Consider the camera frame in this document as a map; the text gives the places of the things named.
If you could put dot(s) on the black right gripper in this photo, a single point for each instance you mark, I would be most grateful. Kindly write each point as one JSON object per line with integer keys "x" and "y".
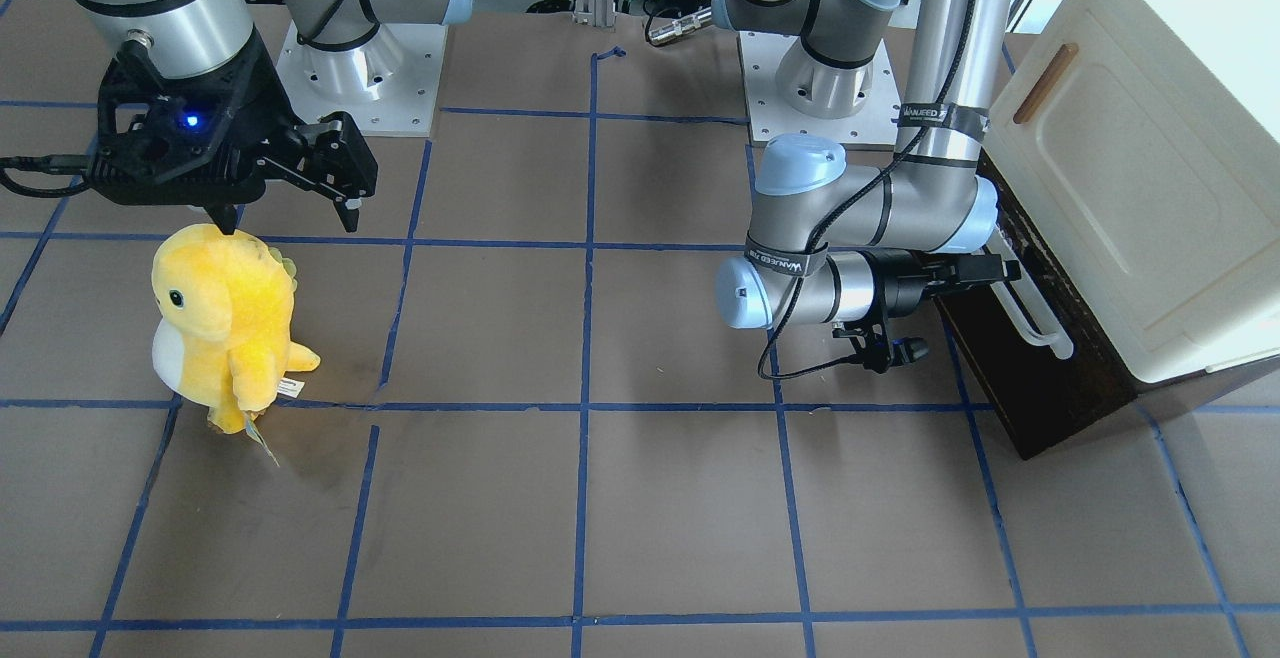
{"x": 262, "y": 104}

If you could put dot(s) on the yellow plush dinosaur toy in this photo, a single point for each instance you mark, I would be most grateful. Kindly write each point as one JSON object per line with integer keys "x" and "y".
{"x": 224, "y": 340}

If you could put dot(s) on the cream plastic storage box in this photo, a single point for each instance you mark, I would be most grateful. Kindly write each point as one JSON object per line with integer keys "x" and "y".
{"x": 1140, "y": 136}

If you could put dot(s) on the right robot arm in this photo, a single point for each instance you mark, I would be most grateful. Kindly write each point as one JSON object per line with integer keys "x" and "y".
{"x": 344, "y": 56}

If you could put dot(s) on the wooden drawer with white handle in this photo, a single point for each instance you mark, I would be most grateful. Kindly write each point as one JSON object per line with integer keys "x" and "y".
{"x": 1023, "y": 302}

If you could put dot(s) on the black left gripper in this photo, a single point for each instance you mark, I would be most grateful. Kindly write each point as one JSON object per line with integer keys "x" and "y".
{"x": 908, "y": 282}

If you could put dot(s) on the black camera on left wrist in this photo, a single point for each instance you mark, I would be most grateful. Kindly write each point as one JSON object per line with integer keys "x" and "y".
{"x": 874, "y": 349}

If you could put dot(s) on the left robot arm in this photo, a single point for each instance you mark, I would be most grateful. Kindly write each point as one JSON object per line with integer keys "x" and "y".
{"x": 871, "y": 114}

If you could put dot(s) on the dark wooden drawer cabinet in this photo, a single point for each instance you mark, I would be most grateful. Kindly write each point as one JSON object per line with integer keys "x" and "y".
{"x": 1039, "y": 354}

